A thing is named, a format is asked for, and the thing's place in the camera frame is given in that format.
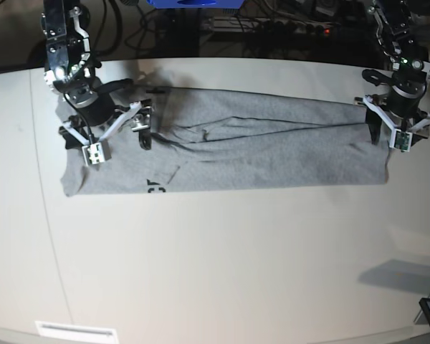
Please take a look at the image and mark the grey T-shirt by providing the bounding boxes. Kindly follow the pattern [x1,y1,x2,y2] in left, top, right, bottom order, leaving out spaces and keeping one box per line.
[61,87,390,196]

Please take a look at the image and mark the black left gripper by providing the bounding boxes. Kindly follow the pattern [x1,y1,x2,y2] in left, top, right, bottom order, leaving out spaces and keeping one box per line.
[363,96,430,145]

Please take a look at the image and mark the white label strip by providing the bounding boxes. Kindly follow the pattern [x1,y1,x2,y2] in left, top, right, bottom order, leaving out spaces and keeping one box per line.
[35,320,118,337]

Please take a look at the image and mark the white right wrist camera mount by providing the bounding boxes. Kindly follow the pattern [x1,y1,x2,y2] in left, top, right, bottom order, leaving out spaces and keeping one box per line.
[58,100,143,166]

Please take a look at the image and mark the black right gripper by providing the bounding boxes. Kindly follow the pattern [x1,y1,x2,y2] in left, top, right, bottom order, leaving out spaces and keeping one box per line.
[110,99,154,150]

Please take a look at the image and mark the blue plastic base block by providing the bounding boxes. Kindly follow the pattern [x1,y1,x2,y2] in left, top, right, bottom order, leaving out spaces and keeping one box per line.
[147,0,244,9]

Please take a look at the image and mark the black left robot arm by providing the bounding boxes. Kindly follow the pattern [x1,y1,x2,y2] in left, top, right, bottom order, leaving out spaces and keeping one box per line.
[360,1,430,152]

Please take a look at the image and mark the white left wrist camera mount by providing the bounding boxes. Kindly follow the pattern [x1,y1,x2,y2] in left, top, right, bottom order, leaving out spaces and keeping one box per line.
[353,95,430,153]

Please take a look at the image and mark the white power strip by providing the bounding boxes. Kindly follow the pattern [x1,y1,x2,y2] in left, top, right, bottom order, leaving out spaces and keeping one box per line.
[204,16,335,37]

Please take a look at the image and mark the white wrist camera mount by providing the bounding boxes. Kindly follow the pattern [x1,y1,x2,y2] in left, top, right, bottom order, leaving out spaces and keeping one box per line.
[58,100,143,166]
[353,95,430,153]

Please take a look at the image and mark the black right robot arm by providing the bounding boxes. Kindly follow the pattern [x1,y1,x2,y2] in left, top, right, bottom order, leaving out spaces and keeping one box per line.
[42,1,134,150]

